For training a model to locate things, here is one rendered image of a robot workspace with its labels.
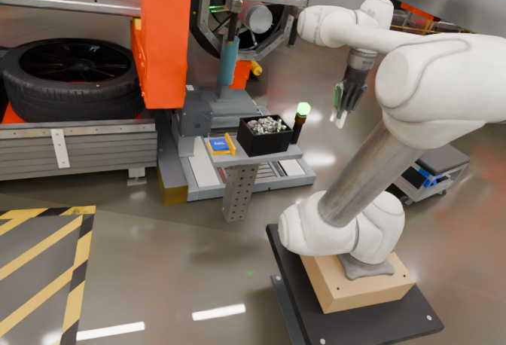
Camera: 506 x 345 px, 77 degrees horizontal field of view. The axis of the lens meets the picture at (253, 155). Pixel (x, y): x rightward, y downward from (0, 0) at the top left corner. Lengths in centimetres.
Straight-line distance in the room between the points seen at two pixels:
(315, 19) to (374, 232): 64
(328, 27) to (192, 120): 97
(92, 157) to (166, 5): 81
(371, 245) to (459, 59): 67
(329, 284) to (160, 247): 80
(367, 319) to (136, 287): 88
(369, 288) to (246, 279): 57
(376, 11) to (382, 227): 63
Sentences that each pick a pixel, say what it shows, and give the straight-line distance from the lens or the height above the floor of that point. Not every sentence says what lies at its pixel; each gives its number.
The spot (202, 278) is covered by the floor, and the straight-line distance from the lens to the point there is 149.
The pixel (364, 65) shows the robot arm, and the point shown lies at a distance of 114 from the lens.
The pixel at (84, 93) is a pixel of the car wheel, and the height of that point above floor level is 49.
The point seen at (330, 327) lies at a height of 30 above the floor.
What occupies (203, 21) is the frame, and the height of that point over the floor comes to 78.
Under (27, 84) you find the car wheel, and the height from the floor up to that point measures 50.
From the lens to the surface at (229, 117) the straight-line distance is 215.
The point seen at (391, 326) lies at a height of 30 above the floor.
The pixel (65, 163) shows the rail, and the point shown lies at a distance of 173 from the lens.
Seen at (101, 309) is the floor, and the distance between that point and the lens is 145.
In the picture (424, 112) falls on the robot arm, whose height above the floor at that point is 110.
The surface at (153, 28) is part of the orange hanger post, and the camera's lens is 132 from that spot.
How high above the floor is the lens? 128
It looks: 37 degrees down
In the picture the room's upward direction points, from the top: 14 degrees clockwise
